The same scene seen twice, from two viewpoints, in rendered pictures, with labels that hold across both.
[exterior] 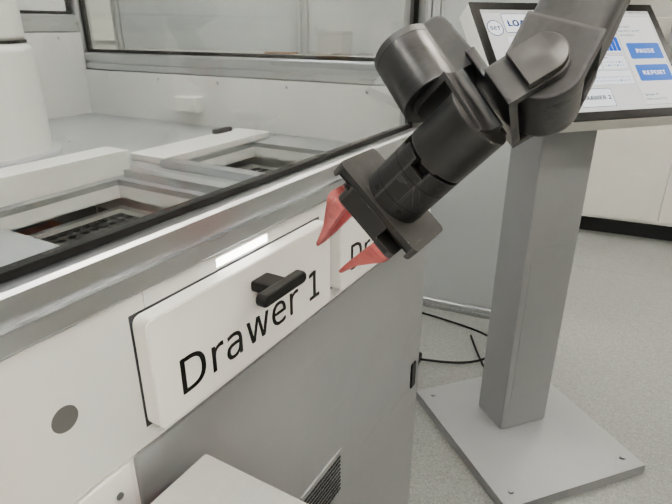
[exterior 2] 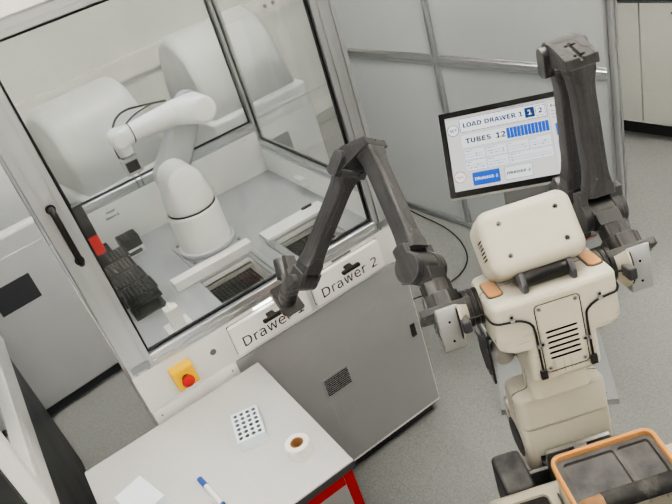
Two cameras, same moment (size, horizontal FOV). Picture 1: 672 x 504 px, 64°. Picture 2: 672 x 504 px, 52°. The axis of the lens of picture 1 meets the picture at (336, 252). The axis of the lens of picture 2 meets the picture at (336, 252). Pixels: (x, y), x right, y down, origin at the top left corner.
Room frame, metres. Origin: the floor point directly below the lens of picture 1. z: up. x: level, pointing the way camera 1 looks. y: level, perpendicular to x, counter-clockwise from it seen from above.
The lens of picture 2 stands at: (-0.84, -1.23, 2.16)
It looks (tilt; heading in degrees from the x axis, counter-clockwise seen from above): 31 degrees down; 36
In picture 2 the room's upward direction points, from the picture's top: 18 degrees counter-clockwise
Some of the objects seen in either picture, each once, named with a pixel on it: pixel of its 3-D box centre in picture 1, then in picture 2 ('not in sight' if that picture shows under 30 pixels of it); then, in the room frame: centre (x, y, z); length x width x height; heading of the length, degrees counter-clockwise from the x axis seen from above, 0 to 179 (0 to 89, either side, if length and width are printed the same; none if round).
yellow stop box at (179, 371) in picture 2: not in sight; (184, 375); (0.21, 0.24, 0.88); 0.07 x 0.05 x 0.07; 150
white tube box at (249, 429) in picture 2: not in sight; (249, 427); (0.14, -0.02, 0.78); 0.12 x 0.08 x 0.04; 45
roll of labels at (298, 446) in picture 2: not in sight; (298, 447); (0.11, -0.21, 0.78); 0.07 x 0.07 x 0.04
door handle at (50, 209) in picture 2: not in sight; (67, 238); (0.13, 0.29, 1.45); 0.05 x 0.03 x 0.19; 60
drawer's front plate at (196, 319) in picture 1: (253, 306); (270, 319); (0.51, 0.09, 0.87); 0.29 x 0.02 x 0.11; 150
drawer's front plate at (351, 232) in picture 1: (382, 221); (347, 272); (0.78, -0.07, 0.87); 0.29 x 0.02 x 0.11; 150
